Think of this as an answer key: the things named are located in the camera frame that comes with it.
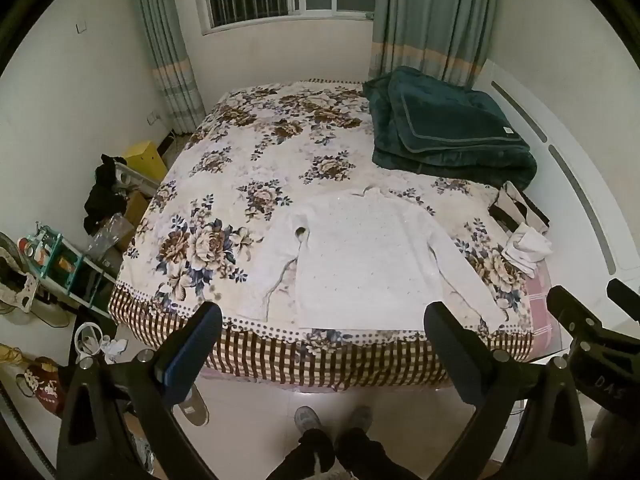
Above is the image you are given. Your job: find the white knit sweater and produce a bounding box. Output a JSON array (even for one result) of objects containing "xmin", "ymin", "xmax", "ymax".
[{"xmin": 238, "ymin": 188, "xmax": 506, "ymax": 332}]

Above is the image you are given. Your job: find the red patterned bag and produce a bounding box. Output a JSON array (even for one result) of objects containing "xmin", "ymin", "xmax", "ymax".
[{"xmin": 16, "ymin": 356, "xmax": 66, "ymax": 418}]

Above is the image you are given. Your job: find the white bed headboard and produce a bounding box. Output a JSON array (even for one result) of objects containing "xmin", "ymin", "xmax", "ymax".
[{"xmin": 474, "ymin": 61, "xmax": 639, "ymax": 337}]

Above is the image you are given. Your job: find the white slipper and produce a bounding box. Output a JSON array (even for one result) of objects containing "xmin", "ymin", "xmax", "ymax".
[{"xmin": 178, "ymin": 385, "xmax": 209, "ymax": 427}]

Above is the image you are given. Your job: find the white crumpled cloth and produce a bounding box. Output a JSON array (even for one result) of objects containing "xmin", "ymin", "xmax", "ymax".
[{"xmin": 502, "ymin": 223, "xmax": 553, "ymax": 278}]

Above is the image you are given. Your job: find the teal storage shelf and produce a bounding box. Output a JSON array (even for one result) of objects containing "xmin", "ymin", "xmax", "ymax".
[{"xmin": 17, "ymin": 223, "xmax": 115, "ymax": 318}]

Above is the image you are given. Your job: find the grey right shoe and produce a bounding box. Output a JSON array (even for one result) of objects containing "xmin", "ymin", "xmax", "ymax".
[{"xmin": 346, "ymin": 405, "xmax": 373, "ymax": 434}]

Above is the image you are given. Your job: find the yellow box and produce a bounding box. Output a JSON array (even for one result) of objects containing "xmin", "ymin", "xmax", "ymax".
[{"xmin": 122, "ymin": 141, "xmax": 168, "ymax": 182}]

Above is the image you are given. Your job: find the dark green folded blanket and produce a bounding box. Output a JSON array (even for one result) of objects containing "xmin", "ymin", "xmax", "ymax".
[{"xmin": 362, "ymin": 66, "xmax": 537, "ymax": 190}]

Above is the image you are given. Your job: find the right green curtain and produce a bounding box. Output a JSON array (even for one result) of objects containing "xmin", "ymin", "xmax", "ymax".
[{"xmin": 369, "ymin": 0, "xmax": 498, "ymax": 88}]

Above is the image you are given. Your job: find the green curtain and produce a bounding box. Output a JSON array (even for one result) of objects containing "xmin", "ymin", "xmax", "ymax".
[
  {"xmin": 132, "ymin": 0, "xmax": 205, "ymax": 134},
  {"xmin": 369, "ymin": 0, "xmax": 498, "ymax": 88}
]

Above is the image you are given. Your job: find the left green curtain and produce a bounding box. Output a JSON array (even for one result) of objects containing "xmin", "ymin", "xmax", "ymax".
[{"xmin": 132, "ymin": 0, "xmax": 205, "ymax": 134}]

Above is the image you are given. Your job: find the white wall socket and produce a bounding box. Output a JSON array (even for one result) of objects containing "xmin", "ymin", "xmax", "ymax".
[{"xmin": 146, "ymin": 114, "xmax": 160, "ymax": 126}]

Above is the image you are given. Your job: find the white wall switch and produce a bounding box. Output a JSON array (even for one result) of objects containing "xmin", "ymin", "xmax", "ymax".
[{"xmin": 75, "ymin": 22, "xmax": 87, "ymax": 35}]

